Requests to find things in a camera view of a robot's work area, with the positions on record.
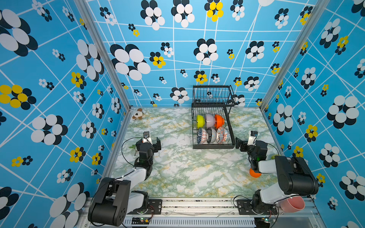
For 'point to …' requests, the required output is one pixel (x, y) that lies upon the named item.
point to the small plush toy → (138, 114)
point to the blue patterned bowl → (202, 136)
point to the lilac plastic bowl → (209, 120)
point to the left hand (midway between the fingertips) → (151, 137)
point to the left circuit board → (140, 220)
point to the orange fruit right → (256, 175)
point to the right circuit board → (262, 222)
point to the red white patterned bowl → (222, 136)
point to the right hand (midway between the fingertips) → (246, 137)
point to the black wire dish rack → (214, 99)
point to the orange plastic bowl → (219, 121)
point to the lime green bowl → (200, 121)
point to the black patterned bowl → (211, 135)
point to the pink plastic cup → (293, 204)
